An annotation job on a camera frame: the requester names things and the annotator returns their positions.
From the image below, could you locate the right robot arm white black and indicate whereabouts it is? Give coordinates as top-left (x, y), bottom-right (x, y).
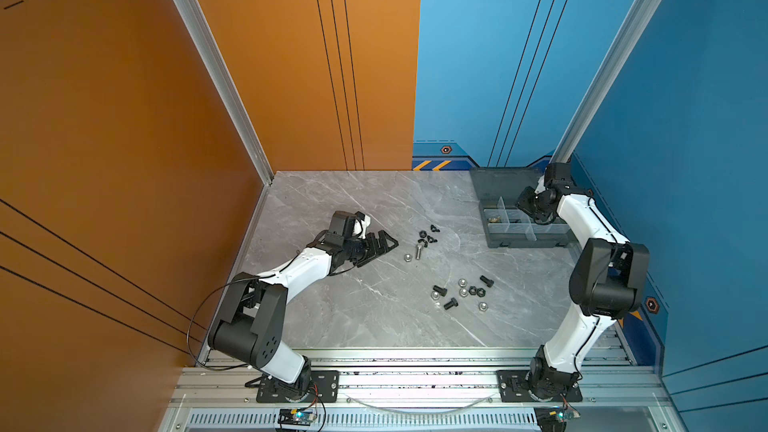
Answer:
top-left (517, 162), bottom-right (650, 401)

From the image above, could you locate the right circuit board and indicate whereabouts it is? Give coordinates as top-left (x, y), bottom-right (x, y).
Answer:
top-left (534, 408), bottom-right (581, 432)

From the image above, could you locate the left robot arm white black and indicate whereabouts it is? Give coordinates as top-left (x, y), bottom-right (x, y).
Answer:
top-left (207, 230), bottom-right (399, 401)

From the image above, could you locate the right aluminium frame post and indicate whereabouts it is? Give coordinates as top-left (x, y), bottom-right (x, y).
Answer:
top-left (550, 0), bottom-right (662, 163)

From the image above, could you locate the black bolt lower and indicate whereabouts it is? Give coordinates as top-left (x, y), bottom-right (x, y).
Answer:
top-left (443, 297), bottom-right (458, 310)

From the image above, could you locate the black bolt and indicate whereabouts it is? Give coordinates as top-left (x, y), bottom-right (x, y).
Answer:
top-left (480, 275), bottom-right (494, 288)
top-left (443, 297), bottom-right (458, 310)
top-left (433, 285), bottom-right (447, 297)

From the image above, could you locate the green circuit board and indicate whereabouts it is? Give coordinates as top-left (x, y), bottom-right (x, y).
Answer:
top-left (277, 409), bottom-right (318, 430)

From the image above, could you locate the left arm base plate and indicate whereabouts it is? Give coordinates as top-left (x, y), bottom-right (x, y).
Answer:
top-left (256, 370), bottom-right (340, 404)

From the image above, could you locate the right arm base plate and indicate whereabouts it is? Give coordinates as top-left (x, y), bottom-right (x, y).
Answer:
top-left (496, 369), bottom-right (584, 403)

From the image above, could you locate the left aluminium frame post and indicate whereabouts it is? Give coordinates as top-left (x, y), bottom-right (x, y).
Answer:
top-left (172, 0), bottom-right (274, 186)

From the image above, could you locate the black bolt right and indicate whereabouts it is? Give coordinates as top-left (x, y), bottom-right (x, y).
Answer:
top-left (480, 275), bottom-right (494, 288)

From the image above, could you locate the aluminium frame post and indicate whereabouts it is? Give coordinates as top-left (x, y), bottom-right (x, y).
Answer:
top-left (550, 0), bottom-right (662, 163)
top-left (172, 0), bottom-right (274, 186)

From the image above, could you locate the grey plastic organizer box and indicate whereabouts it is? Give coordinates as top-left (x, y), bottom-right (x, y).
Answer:
top-left (470, 168), bottom-right (577, 248)

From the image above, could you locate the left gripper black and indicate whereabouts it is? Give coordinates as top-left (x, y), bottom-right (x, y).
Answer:
top-left (342, 230), bottom-right (398, 267)

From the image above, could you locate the aluminium front rail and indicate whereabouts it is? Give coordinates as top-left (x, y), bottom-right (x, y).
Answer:
top-left (160, 334), bottom-right (684, 431)

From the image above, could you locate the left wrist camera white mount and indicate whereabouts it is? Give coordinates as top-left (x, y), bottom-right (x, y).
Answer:
top-left (325, 211), bottom-right (371, 245)

